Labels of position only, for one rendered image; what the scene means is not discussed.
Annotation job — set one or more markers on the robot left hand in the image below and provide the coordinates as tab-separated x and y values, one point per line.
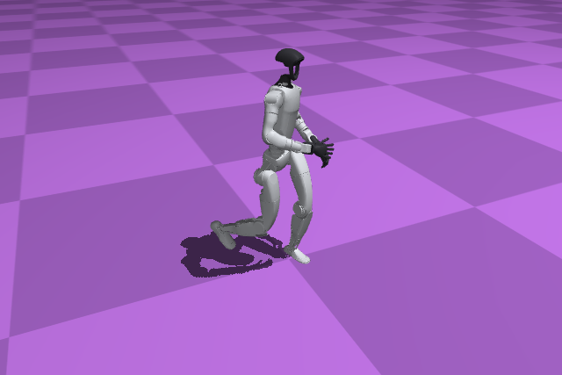
324	160

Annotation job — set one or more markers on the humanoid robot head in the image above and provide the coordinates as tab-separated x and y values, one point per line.
290	58

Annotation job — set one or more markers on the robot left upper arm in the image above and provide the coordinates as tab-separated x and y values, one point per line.
300	90

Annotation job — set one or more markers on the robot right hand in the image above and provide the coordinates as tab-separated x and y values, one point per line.
320	148

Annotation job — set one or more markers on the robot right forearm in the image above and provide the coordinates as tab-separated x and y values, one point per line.
281	142

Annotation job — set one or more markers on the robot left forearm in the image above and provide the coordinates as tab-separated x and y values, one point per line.
303	130

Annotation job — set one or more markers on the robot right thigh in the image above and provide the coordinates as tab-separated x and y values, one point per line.
270	194

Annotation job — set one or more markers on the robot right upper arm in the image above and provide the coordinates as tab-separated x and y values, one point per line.
272	102

